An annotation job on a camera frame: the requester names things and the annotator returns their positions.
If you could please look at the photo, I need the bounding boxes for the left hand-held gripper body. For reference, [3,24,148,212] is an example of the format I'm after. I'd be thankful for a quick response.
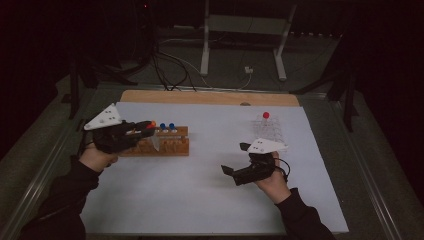
[83,102,148,155]

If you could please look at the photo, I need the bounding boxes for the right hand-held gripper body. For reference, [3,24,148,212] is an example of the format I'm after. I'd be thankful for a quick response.
[233,137,289,187]

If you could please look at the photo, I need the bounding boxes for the clear plastic test tube rack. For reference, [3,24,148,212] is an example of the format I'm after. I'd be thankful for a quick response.
[252,113,288,151]

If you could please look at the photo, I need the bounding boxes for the wooden test tube rack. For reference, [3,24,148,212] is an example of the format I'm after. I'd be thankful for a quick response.
[118,125,190,158]

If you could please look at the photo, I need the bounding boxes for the person's left hand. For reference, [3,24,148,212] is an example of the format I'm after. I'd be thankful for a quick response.
[78,145,119,174]

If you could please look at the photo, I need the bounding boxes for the person's right hand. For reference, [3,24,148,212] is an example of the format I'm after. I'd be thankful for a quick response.
[253,151,292,205]

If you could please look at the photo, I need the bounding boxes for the white table mat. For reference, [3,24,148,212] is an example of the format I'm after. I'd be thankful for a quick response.
[79,101,350,236]

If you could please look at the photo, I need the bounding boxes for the black tripod stand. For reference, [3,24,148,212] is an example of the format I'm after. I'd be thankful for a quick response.
[289,63,360,133]
[68,56,139,120]

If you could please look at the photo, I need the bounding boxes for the grey metal stand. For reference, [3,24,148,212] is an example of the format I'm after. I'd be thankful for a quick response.
[199,0,298,82]

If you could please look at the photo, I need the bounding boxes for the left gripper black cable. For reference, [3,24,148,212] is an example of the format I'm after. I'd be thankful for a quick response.
[77,131,96,158]

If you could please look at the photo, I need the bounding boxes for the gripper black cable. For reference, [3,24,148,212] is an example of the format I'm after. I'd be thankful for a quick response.
[274,157,292,183]
[77,131,96,158]

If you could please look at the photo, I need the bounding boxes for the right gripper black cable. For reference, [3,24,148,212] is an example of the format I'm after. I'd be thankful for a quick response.
[274,157,292,183]

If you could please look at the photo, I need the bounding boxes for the black cable bundle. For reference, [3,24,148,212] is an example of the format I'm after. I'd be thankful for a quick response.
[148,43,198,93]

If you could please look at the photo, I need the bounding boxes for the white cable with plug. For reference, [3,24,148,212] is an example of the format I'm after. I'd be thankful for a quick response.
[237,65,255,91]

